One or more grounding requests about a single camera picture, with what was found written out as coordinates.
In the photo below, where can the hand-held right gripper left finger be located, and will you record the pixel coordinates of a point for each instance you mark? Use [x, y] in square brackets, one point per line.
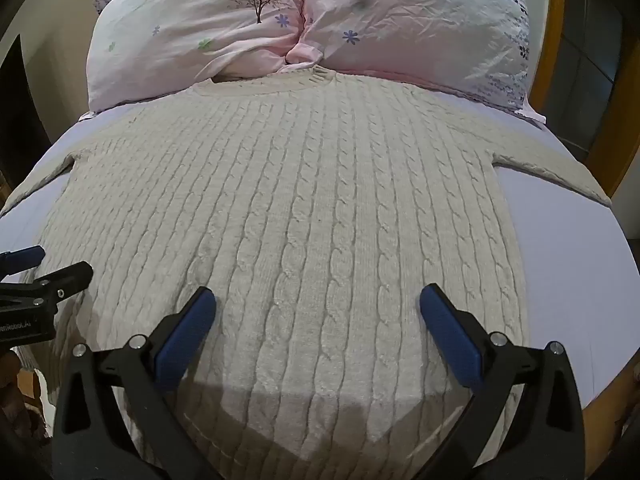
[186, 325]

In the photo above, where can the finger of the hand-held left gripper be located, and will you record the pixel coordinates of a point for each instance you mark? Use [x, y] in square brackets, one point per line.
[22, 257]
[65, 280]

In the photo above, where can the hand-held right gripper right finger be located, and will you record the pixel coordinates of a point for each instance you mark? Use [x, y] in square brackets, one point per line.
[450, 332]

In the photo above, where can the pink tree print pillow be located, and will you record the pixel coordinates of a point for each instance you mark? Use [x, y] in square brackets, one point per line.
[195, 30]

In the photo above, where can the pink flower print pillow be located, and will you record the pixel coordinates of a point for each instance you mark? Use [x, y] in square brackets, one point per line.
[420, 20]

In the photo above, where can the wooden bed frame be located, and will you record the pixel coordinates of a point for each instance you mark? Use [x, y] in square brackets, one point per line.
[580, 60]

